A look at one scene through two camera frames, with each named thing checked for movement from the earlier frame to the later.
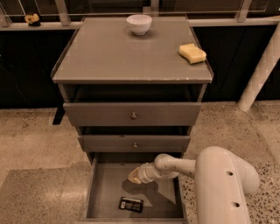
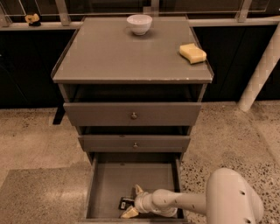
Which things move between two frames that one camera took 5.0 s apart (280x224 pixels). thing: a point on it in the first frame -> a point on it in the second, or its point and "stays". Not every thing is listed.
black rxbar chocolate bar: (130, 204) stays
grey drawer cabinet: (132, 85) stays
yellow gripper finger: (135, 177) -> (129, 213)
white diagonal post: (262, 73) stays
